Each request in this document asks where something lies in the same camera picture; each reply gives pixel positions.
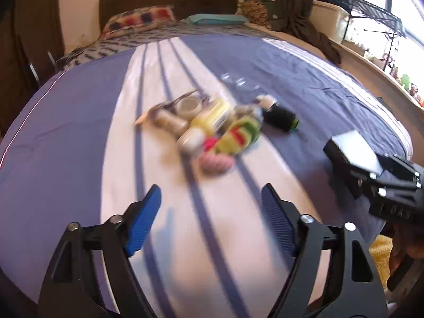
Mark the speckled white cylinder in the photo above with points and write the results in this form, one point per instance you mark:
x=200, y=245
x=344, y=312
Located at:
x=170, y=122

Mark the beige wooden stick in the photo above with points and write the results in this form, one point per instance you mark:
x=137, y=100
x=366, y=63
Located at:
x=142, y=119

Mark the teal pillow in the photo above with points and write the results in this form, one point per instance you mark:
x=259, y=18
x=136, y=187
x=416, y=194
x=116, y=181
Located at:
x=215, y=19

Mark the small grey box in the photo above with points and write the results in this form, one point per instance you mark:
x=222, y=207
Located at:
x=356, y=147

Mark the dark curtain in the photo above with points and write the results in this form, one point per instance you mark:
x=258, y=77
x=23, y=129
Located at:
x=294, y=3

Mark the brown patterned clothes pile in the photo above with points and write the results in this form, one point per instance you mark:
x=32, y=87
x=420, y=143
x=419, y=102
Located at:
x=258, y=8

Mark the purple white striped duvet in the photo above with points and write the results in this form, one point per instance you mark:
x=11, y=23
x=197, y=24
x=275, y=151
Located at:
x=82, y=139

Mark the dark wooden wardrobe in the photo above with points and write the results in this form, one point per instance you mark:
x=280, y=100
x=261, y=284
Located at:
x=23, y=39

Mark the white storage bin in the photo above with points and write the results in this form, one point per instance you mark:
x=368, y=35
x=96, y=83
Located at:
x=328, y=20

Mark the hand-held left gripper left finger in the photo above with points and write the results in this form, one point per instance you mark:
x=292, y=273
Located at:
x=145, y=218

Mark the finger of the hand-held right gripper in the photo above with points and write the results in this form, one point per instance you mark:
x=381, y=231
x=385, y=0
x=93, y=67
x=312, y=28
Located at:
x=347, y=175
x=400, y=167

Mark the black metal rack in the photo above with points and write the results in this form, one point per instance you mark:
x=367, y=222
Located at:
x=374, y=11

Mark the green yellow red packet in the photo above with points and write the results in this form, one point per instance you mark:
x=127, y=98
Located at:
x=238, y=134

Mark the clear plastic wrapper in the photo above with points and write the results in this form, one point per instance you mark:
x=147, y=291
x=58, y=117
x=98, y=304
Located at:
x=240, y=80

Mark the black bottle white cap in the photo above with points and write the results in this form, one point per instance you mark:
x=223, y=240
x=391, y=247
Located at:
x=280, y=117

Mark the person's right hand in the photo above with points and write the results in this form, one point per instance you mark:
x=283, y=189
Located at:
x=399, y=245

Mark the yellow fluffy fleece cloth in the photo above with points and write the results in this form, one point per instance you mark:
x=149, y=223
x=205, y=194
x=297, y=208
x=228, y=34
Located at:
x=381, y=258

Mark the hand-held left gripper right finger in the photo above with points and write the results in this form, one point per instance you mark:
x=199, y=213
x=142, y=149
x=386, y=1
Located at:
x=276, y=218

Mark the small green figurine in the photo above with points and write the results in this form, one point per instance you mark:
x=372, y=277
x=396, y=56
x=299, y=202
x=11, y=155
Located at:
x=405, y=79

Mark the cream wrapper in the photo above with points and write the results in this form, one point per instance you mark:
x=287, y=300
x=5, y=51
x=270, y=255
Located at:
x=246, y=111

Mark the pink scrunchie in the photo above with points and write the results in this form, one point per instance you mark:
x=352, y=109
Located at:
x=215, y=164

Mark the red blue checked pillow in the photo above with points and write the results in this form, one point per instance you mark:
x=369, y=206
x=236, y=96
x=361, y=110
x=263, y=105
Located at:
x=139, y=20

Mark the beige window ledge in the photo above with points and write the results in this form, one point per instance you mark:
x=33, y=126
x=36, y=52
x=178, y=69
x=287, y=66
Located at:
x=371, y=73

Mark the zigzag patterned bed sheet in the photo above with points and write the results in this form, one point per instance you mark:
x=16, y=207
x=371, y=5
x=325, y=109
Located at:
x=132, y=41

